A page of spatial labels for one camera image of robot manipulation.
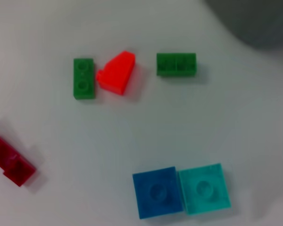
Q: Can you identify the grey-green perforated storage basket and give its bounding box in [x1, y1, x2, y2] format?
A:
[202, 0, 283, 50]

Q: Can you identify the blue toy brick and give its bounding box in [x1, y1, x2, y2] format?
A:
[132, 166, 186, 220]

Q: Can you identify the green toy brick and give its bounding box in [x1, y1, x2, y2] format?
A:
[156, 52, 197, 77]
[73, 57, 96, 101]

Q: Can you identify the red-orange wedge toy brick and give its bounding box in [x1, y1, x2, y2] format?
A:
[96, 50, 136, 96]

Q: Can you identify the dark red long toy brick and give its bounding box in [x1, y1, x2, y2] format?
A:
[0, 130, 37, 188]

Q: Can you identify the teal toy brick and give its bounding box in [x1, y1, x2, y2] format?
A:
[177, 162, 232, 216]

